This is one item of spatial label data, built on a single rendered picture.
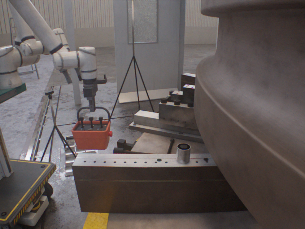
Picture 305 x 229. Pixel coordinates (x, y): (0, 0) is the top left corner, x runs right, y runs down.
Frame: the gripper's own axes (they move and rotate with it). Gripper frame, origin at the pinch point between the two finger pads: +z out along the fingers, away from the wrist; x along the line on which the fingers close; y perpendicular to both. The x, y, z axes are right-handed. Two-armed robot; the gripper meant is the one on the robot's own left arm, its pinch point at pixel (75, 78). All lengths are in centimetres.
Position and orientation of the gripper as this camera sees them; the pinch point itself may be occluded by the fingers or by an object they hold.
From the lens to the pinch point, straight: 150.8
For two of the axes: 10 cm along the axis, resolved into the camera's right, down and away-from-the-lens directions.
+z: 3.6, 9.2, 1.7
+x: 2.5, -2.7, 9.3
